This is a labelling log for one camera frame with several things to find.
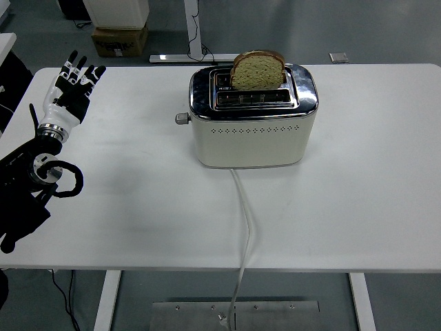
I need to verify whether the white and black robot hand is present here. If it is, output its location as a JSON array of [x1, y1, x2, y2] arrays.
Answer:
[[38, 50, 107, 141]]

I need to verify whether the cream toaster with chrome top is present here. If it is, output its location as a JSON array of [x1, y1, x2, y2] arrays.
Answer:
[[174, 63, 320, 170]]

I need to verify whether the black chair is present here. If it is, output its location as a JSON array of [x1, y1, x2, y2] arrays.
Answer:
[[0, 51, 34, 135]]

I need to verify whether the white side table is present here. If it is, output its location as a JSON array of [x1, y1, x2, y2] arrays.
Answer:
[[0, 32, 17, 66]]

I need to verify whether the brown cardboard box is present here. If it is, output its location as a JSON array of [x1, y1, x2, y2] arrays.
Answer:
[[91, 23, 150, 58]]

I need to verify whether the black case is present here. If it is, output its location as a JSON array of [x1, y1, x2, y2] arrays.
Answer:
[[57, 0, 92, 21]]

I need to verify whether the white box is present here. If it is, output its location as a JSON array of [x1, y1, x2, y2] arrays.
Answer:
[[82, 0, 150, 30]]

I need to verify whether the white desk leg with foot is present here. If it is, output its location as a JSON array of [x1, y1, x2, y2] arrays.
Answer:
[[149, 0, 245, 65]]

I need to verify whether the white table leg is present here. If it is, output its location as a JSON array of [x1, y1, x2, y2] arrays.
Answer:
[[348, 272, 377, 331], [93, 270, 122, 331]]

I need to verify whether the brown bread slice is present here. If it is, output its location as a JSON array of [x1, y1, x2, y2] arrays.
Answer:
[[229, 50, 287, 92]]

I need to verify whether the grey metal plate with screws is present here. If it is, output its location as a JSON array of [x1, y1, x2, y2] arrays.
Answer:
[[151, 300, 320, 331]]

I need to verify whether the black cable on desk leg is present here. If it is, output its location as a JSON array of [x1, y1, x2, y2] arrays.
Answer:
[[187, 0, 218, 66]]

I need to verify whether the black cable under table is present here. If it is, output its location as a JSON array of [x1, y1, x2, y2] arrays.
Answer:
[[48, 269, 82, 331], [68, 270, 75, 315]]

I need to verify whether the white power cable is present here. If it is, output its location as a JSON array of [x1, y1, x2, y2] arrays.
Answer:
[[229, 168, 256, 327]]

